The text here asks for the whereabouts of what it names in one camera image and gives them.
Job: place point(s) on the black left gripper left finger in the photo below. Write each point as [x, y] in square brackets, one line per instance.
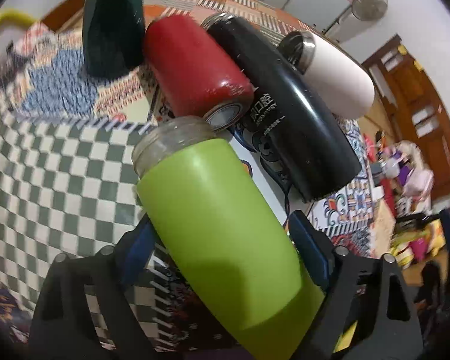
[62, 326]

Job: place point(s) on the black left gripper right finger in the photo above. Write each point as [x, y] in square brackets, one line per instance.
[367, 311]

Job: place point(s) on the green glass-rim cup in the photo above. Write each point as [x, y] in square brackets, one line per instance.
[224, 238]

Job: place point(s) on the red cylindrical cup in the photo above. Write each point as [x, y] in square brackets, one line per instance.
[197, 77]

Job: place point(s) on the dark green faceted cup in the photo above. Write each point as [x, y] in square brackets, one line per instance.
[113, 33]

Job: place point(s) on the plush toy pile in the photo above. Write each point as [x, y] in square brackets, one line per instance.
[399, 170]

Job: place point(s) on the black thermos bottle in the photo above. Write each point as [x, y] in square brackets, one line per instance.
[314, 151]

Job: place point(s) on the patchwork patterned cloth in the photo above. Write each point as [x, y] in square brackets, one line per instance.
[67, 182]

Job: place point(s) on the wooden bed headboard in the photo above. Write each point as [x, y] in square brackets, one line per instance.
[414, 108]

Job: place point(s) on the white thermos bottle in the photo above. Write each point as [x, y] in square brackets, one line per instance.
[344, 86]

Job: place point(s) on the standing electric fan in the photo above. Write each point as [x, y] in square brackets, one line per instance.
[362, 10]

